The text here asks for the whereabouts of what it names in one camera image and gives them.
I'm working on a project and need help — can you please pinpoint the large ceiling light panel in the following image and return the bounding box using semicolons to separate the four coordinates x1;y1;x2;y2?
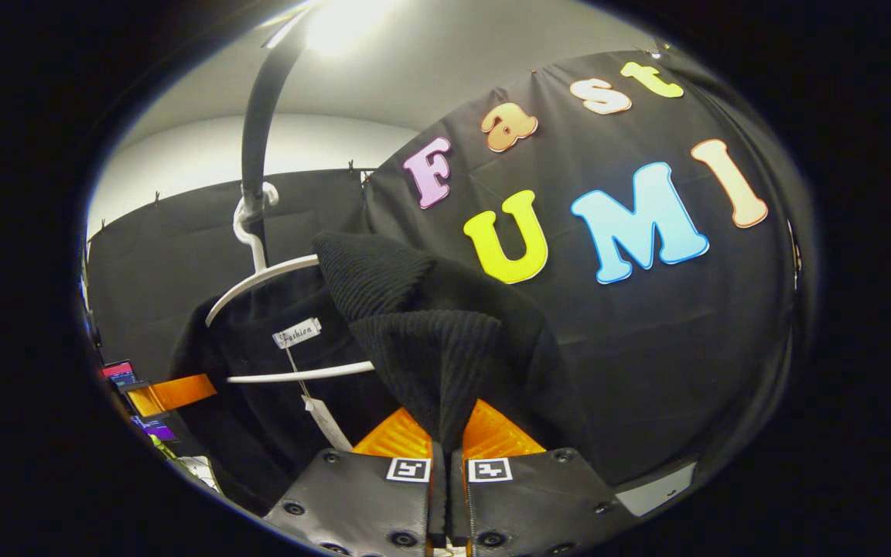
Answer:
302;0;396;56

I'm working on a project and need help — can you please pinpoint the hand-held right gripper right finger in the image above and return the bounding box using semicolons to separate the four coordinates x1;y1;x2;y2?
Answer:
449;399;641;557

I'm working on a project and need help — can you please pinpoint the white plastic hanger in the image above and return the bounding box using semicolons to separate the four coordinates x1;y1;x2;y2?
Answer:
204;181;377;385

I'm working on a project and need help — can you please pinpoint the black knit garment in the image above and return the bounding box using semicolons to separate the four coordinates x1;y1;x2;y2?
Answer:
169;231;593;516

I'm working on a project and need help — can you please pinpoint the black metal clothes rack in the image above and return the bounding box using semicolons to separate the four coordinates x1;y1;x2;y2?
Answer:
240;6;316;245

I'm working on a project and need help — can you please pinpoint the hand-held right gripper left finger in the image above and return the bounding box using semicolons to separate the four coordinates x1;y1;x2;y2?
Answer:
262;407;448;557

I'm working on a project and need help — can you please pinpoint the small lit screen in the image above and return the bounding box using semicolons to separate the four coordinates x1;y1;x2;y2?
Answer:
101;359;138;388
131;417;178;444

